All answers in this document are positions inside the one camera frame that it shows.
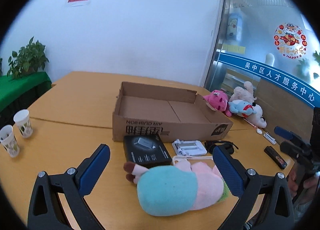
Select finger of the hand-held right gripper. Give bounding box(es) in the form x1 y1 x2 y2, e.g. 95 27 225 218
274 126 310 149
279 141 312 163

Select large potted green plant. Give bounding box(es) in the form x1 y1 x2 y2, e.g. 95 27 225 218
7 36 50 80

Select beige plush toy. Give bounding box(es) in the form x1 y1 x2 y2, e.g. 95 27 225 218
230 81 258 103

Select person's right hand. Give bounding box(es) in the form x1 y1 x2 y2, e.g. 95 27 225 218
287 167 320 205

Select brown cardboard box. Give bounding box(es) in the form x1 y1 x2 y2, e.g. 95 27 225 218
112 81 234 143

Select light blue plush toy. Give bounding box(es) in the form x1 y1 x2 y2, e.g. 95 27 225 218
229 99 258 118

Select white paper cup green print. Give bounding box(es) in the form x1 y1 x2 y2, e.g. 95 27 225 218
13 109 33 138
0 124 20 158

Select round festive window sticker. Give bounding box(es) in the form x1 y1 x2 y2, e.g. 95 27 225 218
274 22 308 60

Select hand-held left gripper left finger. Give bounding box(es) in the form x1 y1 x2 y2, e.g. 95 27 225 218
27 144 111 230

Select black sunglasses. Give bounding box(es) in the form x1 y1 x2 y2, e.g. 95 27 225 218
204 140 238 154

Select green tablecloth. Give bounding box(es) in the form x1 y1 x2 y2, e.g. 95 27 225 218
0 71 52 114

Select black product box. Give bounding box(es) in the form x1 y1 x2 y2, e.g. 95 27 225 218
123 135 173 169

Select white folding phone stand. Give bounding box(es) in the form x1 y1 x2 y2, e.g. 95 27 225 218
172 139 207 157

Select teal and pink plush toy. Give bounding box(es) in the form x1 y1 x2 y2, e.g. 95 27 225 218
123 160 230 217

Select blue glass banner strip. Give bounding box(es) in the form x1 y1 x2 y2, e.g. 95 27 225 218
219 52 320 108

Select black case with cartoon sticker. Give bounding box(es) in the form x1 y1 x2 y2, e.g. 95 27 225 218
265 146 287 170

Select white dog plush toy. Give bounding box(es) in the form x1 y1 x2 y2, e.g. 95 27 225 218
246 102 267 128

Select blue cartoon poster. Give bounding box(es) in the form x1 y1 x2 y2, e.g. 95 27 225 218
226 12 243 40

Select cream clear phone case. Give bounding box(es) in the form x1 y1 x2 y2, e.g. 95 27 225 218
171 155 214 168

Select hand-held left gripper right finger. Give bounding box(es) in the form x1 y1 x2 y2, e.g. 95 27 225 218
212 146 294 230

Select wooden desktop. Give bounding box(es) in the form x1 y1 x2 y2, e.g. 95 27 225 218
0 71 300 230

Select white clip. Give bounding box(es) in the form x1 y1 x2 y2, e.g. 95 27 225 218
264 132 277 145

